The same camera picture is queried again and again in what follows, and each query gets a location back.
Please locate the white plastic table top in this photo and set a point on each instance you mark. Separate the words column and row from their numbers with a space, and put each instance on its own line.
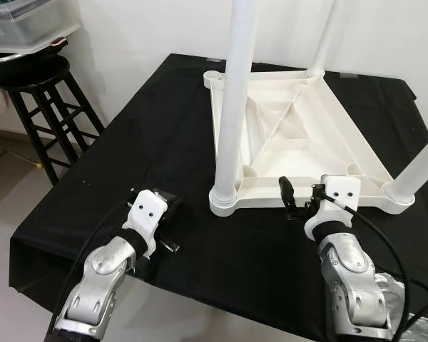
column 292, row 128

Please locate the crumpled clear tape patch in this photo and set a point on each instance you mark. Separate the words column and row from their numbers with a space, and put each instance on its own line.
column 421, row 320

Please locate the black tablecloth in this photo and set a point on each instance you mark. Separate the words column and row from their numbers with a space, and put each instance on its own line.
column 221, row 256

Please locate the black stool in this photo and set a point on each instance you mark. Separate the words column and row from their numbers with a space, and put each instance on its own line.
column 36, row 78

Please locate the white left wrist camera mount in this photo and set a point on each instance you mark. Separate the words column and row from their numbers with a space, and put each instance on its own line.
column 144, row 210

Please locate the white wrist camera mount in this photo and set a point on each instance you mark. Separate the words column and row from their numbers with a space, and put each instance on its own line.
column 144, row 210
column 339, row 192

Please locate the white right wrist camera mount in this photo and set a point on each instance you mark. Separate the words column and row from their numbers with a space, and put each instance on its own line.
column 339, row 192

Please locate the grey tape piece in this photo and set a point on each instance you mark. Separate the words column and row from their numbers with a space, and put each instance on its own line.
column 347, row 74
column 217, row 58

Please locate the clear plastic storage box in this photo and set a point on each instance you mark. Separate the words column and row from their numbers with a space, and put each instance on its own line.
column 28, row 21

